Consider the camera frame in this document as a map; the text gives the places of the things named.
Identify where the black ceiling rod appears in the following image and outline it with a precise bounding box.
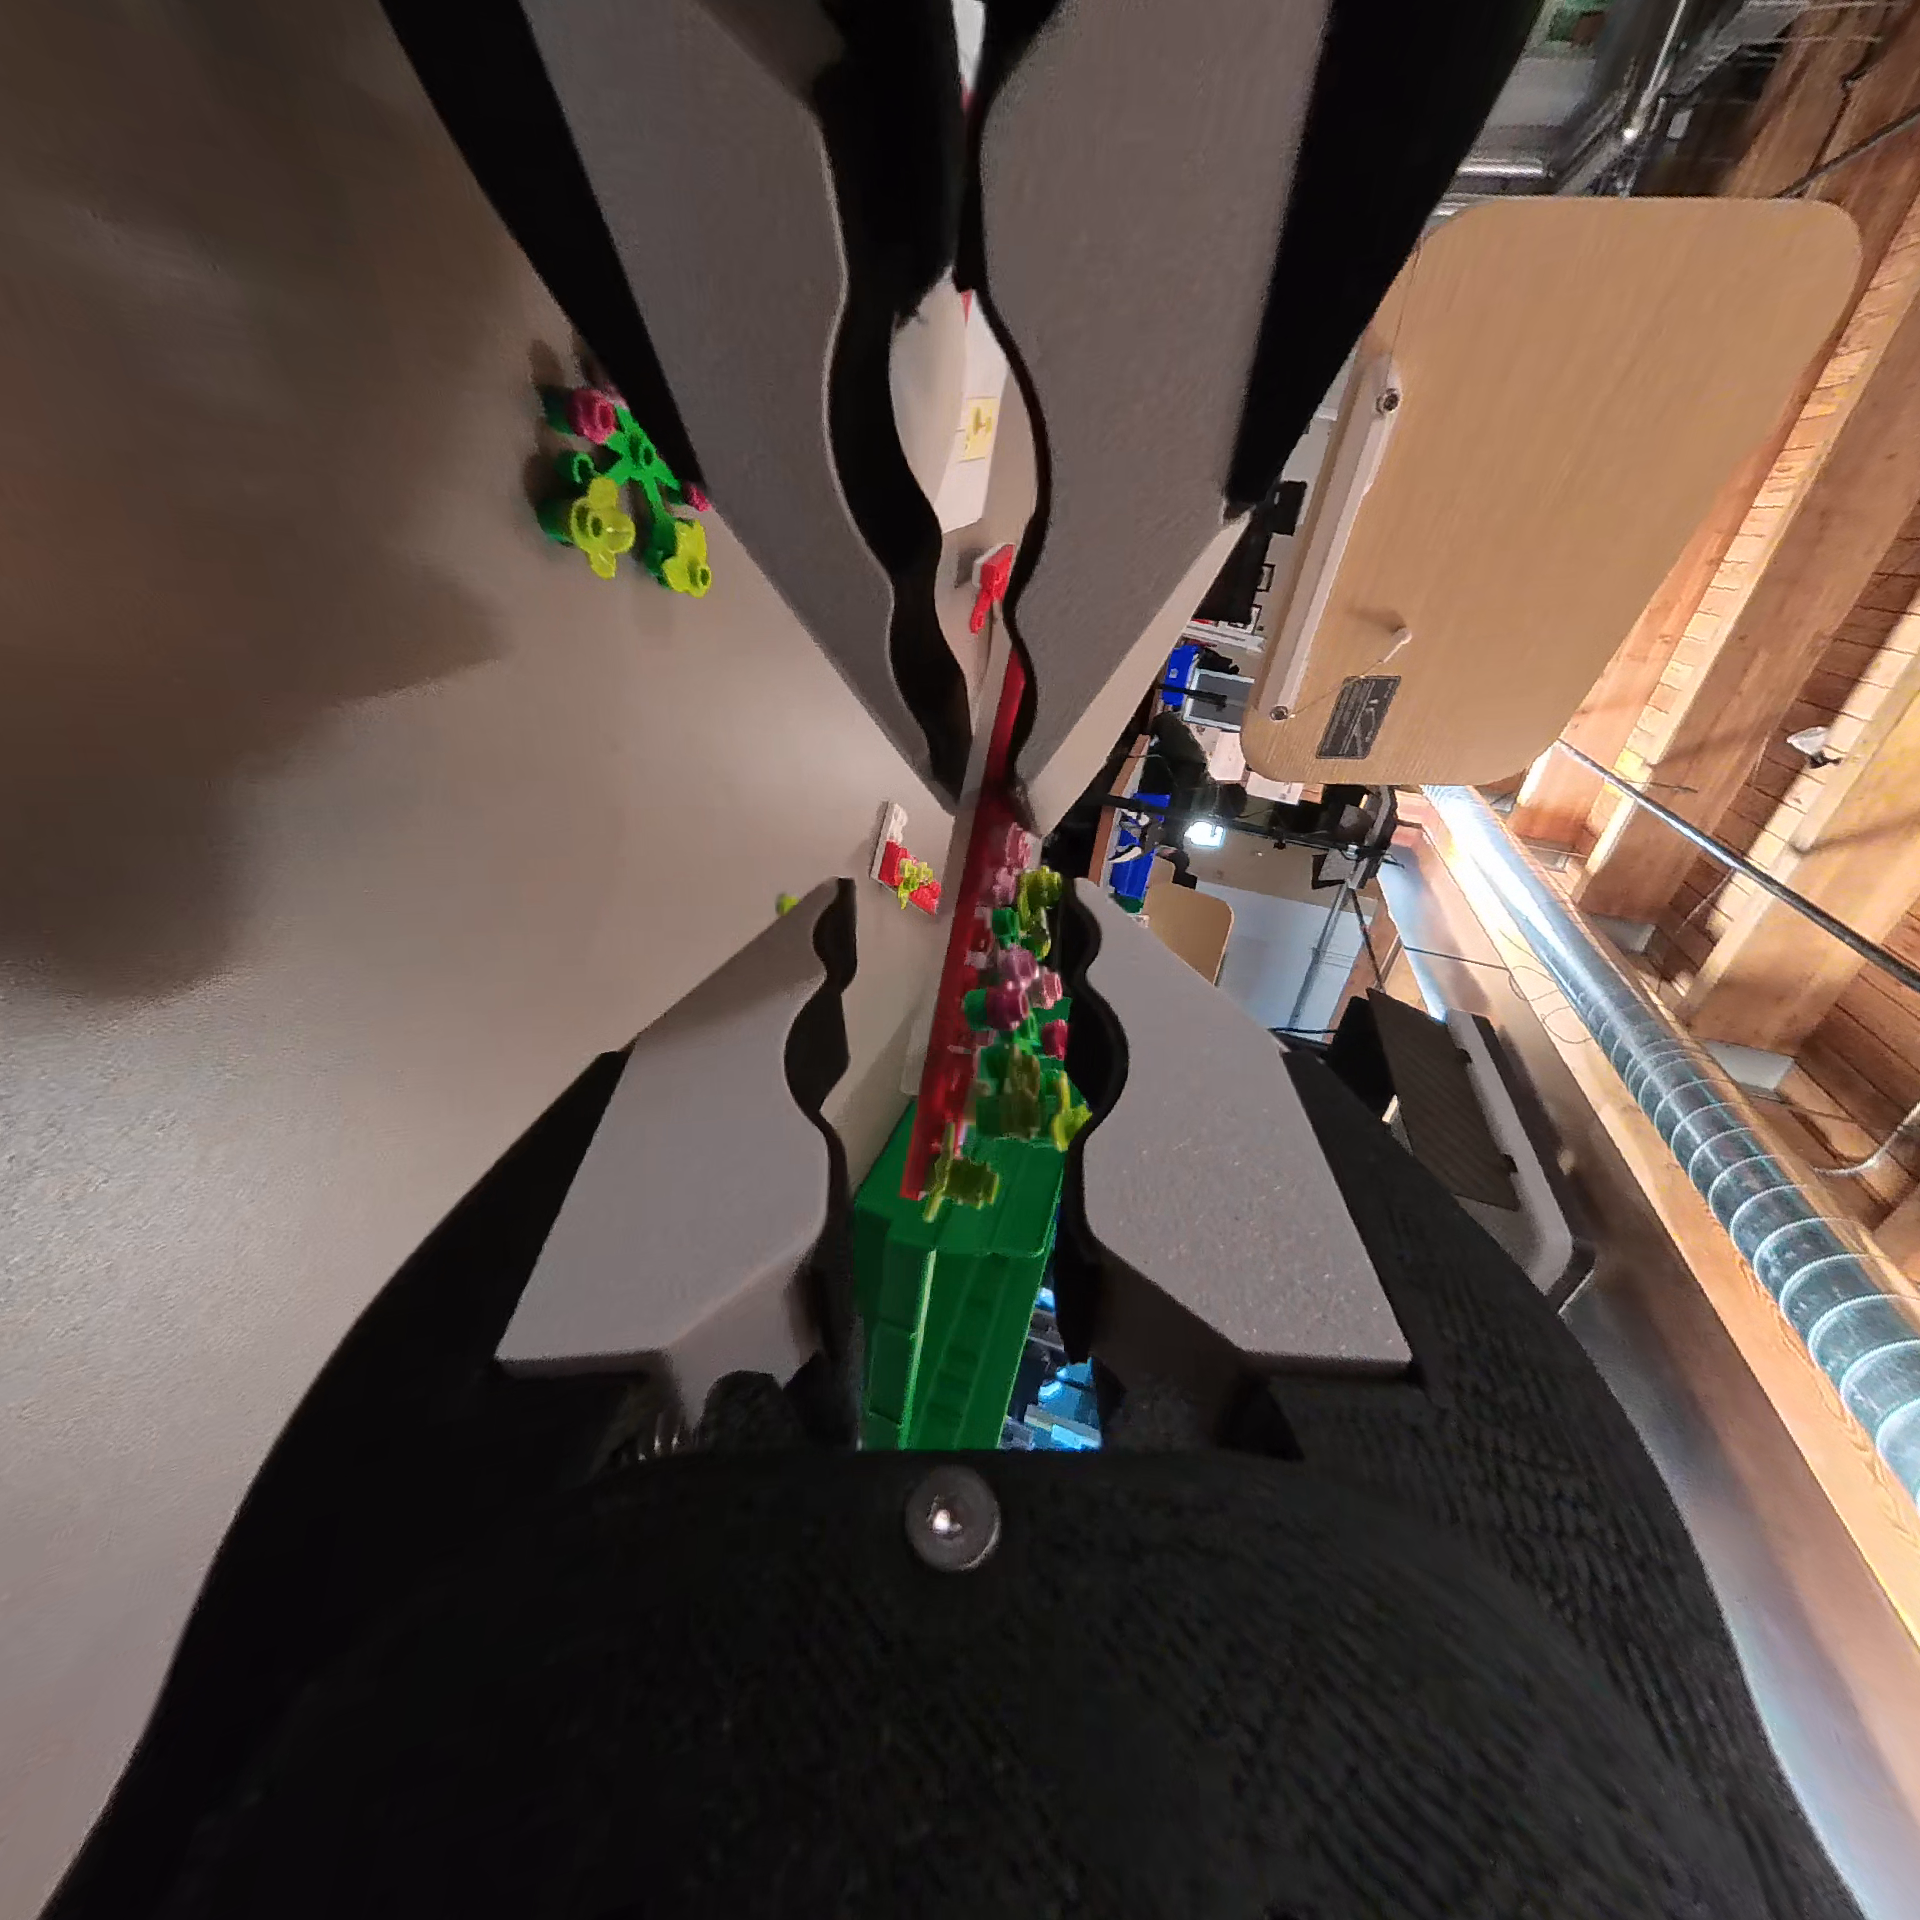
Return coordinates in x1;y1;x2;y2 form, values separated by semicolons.
1557;737;1920;991

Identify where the green plastic bin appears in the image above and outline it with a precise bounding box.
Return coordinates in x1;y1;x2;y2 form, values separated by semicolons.
853;1094;1071;1452

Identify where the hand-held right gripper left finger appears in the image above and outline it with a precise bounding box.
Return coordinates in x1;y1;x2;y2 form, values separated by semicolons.
497;878;865;1396

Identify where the red lego strip with flowers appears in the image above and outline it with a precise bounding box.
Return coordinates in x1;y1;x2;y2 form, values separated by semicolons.
896;641;1096;1224

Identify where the light wooden tabletop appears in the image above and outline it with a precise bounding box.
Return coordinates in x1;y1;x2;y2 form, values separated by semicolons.
1242;193;1865;788

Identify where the white-based red lego strip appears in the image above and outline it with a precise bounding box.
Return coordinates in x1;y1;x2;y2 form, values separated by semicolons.
873;801;947;917

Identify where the green leaf lego flower cluster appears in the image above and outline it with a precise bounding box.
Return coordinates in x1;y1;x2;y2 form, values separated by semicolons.
536;377;716;598

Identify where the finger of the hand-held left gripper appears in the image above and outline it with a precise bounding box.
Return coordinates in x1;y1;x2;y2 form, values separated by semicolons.
961;0;1332;827
516;0;976;806

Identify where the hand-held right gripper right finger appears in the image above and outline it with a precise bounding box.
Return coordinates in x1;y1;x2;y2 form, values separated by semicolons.
1050;881;1416;1396

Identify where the wooden chair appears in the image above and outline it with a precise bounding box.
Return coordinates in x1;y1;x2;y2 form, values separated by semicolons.
1148;881;1235;985

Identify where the silver ventilation duct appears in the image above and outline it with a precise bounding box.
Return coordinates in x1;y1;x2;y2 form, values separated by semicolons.
1424;784;1920;1502

